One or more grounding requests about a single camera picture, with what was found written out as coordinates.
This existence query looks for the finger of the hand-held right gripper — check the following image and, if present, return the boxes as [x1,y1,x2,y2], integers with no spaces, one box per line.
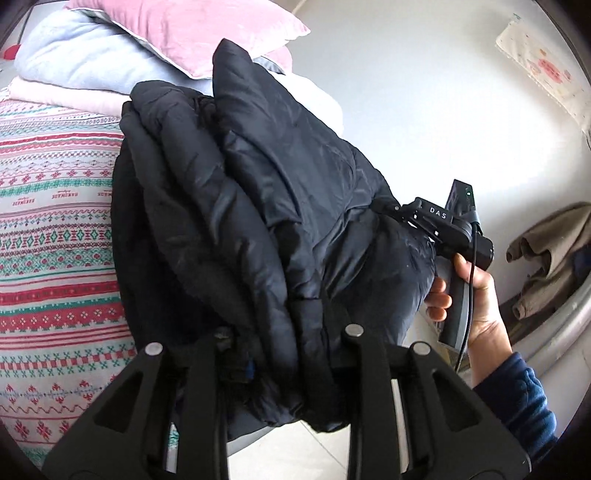
[370,198,416,223]

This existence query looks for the black cable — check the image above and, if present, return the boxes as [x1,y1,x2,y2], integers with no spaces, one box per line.
[454,217,482,374]

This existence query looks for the pink pillow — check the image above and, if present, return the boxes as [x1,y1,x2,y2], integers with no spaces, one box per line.
[65,0,311,79]

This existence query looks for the light blue blanket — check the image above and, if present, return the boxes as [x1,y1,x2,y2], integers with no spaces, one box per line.
[14,9,214,96]

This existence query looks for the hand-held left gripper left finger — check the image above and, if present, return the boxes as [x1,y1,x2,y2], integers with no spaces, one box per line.
[41,325,256,480]

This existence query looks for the person's right forearm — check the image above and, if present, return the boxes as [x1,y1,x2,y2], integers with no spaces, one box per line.
[470,350,560,459]

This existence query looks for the tan clothes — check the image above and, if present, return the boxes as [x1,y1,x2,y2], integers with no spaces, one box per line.
[505,202,591,320]

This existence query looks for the grey curved chair frame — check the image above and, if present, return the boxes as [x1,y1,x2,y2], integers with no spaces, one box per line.
[498,286,591,372]

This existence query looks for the printed wall cloth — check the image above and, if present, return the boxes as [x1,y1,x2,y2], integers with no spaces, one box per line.
[495,13,591,136]

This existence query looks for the black puffer jacket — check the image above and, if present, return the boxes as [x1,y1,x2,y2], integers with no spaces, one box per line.
[111,38,437,441]

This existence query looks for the white folded quilt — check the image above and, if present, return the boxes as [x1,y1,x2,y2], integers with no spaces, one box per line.
[252,48,343,141]

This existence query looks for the patterned red green bedsheet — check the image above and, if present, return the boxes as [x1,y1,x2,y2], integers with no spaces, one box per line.
[0,87,182,464]

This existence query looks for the person's right hand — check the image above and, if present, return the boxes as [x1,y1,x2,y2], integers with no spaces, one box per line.
[424,253,514,366]

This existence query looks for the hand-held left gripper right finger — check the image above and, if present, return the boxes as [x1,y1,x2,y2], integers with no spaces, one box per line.
[332,323,533,480]

